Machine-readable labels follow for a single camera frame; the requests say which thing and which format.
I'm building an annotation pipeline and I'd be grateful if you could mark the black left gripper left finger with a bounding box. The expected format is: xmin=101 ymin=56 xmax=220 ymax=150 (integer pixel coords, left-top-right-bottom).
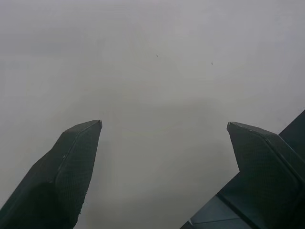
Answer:
xmin=0 ymin=119 xmax=103 ymax=229

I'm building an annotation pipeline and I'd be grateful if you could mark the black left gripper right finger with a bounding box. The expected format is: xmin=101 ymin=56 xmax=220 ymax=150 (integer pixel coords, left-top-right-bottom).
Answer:
xmin=226 ymin=121 xmax=305 ymax=229

